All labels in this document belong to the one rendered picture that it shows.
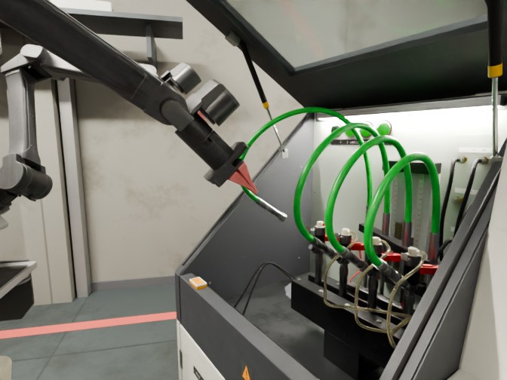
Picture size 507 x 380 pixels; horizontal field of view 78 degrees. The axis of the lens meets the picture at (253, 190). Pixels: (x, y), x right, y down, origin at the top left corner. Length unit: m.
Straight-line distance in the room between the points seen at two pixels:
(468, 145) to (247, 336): 0.68
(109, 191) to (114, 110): 0.70
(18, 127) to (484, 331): 1.15
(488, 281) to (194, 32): 2.81
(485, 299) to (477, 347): 0.08
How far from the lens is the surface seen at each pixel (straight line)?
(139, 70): 0.55
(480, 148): 0.91
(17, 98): 1.15
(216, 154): 0.61
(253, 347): 0.69
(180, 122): 0.57
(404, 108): 0.97
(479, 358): 0.66
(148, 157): 2.95
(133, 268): 3.19
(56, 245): 3.05
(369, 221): 0.54
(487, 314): 0.65
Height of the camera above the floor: 1.35
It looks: 9 degrees down
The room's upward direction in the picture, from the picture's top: straight up
